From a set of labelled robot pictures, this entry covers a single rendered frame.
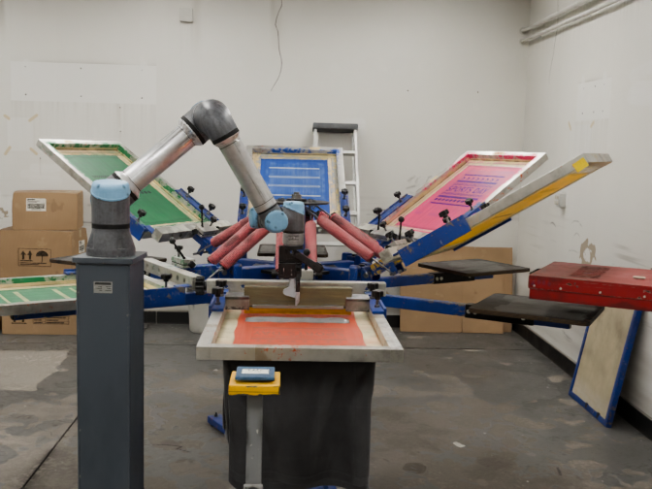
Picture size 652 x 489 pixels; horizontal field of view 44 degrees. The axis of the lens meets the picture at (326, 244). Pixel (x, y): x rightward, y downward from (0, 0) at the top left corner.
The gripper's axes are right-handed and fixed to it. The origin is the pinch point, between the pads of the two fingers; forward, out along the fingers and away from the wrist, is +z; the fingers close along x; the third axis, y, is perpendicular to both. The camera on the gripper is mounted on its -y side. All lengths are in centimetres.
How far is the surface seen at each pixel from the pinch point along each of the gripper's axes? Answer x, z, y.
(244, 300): 2.7, -0.4, 19.0
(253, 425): 80, 17, 12
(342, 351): 61, 3, -12
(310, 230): -61, -19, -6
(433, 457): -109, 101, -73
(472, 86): -412, -109, -154
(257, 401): 80, 11, 11
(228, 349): 61, 2, 20
